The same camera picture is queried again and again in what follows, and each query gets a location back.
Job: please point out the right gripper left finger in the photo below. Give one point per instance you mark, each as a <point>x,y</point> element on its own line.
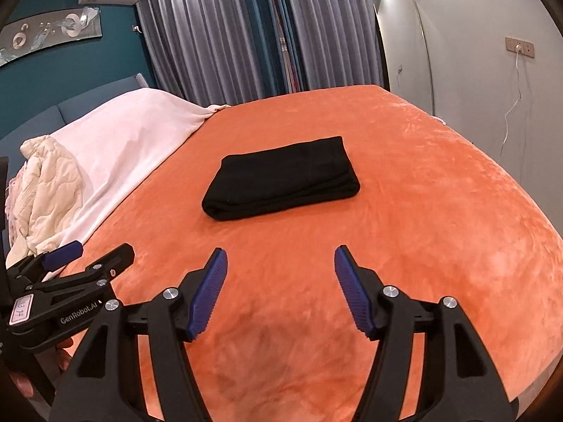
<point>200,290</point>

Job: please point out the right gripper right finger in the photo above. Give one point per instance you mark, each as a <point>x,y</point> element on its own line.
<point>361,288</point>

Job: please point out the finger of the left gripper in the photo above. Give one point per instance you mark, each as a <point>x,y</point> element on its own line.
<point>108,267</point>
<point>61,257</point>

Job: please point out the black pants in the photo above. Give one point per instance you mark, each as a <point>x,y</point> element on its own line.
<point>301,174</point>

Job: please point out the person's left hand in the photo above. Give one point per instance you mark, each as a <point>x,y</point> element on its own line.
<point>51,363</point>

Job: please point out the cream quilted comforter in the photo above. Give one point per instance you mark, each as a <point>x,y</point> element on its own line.
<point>42,199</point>

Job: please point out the orange plush bed blanket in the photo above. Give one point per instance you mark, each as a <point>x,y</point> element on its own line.
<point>434,217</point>

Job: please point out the white bed sheet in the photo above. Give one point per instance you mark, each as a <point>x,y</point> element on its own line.
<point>119,144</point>

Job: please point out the blue upholstered headboard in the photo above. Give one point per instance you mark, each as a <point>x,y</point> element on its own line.
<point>58,116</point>

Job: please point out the white leaning mirror panel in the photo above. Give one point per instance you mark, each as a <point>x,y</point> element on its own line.
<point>408,71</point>

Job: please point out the blue inner curtain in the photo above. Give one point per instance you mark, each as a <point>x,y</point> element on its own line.
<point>277,46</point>

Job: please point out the grey pleated curtain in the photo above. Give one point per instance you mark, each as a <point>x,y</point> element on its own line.
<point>236,51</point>

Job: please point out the silver wall art panel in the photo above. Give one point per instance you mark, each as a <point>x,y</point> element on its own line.
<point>48,29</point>

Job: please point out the beige wall socket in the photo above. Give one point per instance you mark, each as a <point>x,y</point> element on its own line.
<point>520,47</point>

